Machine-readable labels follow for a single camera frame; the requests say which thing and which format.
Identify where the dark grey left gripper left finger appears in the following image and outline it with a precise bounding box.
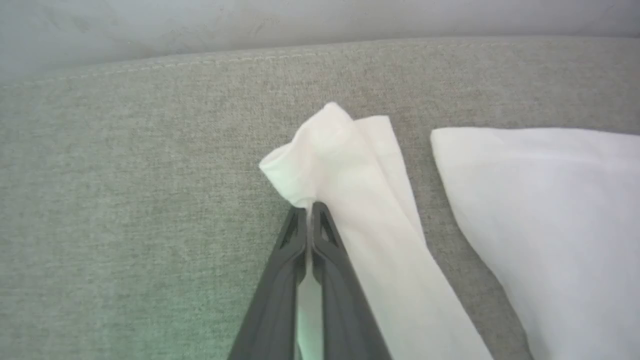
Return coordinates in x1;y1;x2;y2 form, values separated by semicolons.
227;207;308;360

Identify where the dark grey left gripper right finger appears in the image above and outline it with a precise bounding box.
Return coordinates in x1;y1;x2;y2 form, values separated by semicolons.
311;201;393;360

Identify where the white garment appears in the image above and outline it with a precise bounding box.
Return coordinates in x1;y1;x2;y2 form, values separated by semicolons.
259;102;640;360

